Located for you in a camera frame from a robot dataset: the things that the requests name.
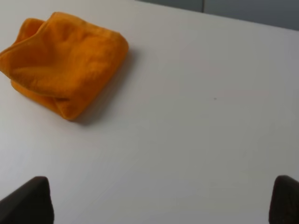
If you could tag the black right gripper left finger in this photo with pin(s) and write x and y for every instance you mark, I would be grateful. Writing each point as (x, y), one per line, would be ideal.
(29, 204)

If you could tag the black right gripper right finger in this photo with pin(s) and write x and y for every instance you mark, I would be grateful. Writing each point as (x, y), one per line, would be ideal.
(284, 206)

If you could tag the orange terry towel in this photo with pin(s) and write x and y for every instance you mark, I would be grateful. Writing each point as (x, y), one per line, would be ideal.
(63, 63)

